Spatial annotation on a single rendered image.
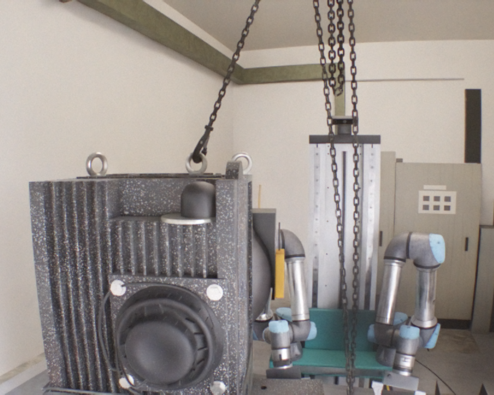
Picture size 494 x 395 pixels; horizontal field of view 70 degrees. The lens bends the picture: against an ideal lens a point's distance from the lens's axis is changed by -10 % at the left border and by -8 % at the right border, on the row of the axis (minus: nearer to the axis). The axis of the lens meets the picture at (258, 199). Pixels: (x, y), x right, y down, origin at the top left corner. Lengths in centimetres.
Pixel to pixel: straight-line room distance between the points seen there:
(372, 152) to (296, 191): 232
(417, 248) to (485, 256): 241
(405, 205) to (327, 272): 197
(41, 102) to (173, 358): 153
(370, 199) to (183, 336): 128
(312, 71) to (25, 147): 292
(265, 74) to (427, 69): 164
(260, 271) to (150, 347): 57
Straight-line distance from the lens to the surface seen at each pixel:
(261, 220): 137
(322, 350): 202
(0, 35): 199
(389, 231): 385
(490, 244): 402
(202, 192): 83
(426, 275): 171
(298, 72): 411
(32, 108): 203
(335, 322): 198
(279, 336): 153
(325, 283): 200
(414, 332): 156
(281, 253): 131
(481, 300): 415
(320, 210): 188
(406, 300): 403
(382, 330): 168
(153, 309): 86
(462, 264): 400
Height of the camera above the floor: 165
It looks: 5 degrees down
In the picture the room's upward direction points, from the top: straight up
